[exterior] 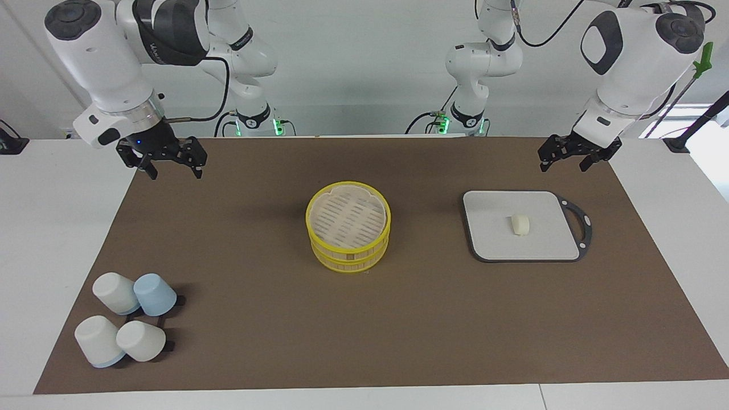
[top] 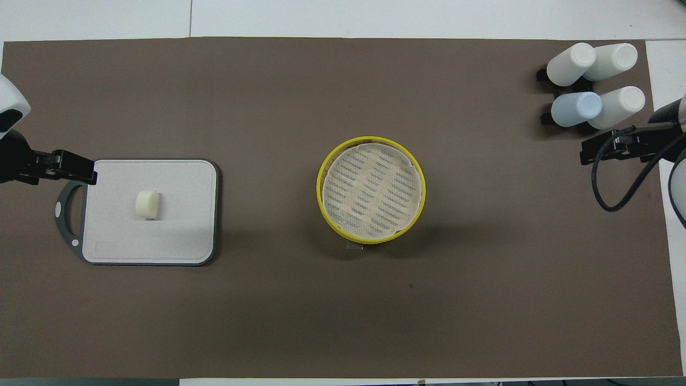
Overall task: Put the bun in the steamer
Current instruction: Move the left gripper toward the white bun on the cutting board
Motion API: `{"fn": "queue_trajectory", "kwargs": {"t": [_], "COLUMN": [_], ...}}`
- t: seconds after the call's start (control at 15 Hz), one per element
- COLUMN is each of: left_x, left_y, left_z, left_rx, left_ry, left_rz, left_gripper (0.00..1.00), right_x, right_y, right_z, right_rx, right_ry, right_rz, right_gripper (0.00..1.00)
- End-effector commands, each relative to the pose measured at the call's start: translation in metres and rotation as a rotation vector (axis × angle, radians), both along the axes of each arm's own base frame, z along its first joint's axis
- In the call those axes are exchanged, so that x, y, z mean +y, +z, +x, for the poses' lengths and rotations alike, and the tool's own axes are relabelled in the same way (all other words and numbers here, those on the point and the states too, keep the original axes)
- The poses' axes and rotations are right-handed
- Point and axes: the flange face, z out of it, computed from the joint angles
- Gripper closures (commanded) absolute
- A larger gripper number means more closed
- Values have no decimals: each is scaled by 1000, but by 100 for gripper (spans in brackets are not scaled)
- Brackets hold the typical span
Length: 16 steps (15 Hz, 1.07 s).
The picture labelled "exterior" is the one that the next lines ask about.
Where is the white cup with blue rim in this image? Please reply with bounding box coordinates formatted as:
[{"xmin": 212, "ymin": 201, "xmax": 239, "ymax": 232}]
[{"xmin": 74, "ymin": 315, "xmax": 127, "ymax": 368}]

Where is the brown table mat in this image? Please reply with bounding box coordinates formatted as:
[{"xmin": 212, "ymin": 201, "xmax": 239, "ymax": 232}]
[{"xmin": 33, "ymin": 137, "xmax": 729, "ymax": 395}]

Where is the black table clamp mount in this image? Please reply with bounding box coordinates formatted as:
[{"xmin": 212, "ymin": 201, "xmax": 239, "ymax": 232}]
[{"xmin": 0, "ymin": 120, "xmax": 30, "ymax": 155}]

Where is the black left base cable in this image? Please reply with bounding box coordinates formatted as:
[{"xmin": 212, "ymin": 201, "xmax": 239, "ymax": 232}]
[{"xmin": 406, "ymin": 85, "xmax": 460, "ymax": 136}]

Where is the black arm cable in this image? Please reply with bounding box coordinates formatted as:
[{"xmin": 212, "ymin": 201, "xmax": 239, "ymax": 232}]
[
  {"xmin": 510, "ymin": 0, "xmax": 717, "ymax": 121},
  {"xmin": 162, "ymin": 54, "xmax": 231, "ymax": 124}
]

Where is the light blue cup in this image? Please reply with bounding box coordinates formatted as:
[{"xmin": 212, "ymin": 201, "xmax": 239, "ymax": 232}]
[{"xmin": 133, "ymin": 273, "xmax": 178, "ymax": 317}]

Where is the thin metal stand rod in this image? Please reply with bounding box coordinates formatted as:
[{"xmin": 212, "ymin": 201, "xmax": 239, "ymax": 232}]
[{"xmin": 649, "ymin": 73, "xmax": 699, "ymax": 137}]

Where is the green clamp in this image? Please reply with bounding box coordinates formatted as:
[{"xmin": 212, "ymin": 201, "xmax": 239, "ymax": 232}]
[{"xmin": 694, "ymin": 42, "xmax": 714, "ymax": 78}]

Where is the black base cable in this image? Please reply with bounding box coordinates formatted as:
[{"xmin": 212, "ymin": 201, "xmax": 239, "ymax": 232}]
[
  {"xmin": 406, "ymin": 85, "xmax": 460, "ymax": 136},
  {"xmin": 214, "ymin": 110, "xmax": 240, "ymax": 138}
]

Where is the yellow bamboo steamer lid tier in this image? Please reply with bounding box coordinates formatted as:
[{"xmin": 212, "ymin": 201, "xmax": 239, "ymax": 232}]
[{"xmin": 305, "ymin": 181, "xmax": 392, "ymax": 255}]

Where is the grey cutting board black rim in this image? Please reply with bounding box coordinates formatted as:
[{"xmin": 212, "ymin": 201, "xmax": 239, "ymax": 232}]
[{"xmin": 462, "ymin": 190, "xmax": 593, "ymax": 263}]

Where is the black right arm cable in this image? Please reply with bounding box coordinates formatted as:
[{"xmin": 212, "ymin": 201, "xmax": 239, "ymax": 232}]
[{"xmin": 162, "ymin": 54, "xmax": 231, "ymax": 124}]

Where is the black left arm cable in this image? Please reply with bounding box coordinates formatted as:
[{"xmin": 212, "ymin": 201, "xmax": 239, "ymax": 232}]
[{"xmin": 510, "ymin": 0, "xmax": 717, "ymax": 121}]

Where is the black cup rack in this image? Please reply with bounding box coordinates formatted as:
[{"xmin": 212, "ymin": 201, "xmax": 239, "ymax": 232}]
[{"xmin": 111, "ymin": 293, "xmax": 187, "ymax": 366}]

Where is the black right base cable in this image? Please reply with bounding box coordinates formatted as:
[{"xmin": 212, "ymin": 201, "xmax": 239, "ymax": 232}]
[{"xmin": 214, "ymin": 110, "xmax": 240, "ymax": 138}]

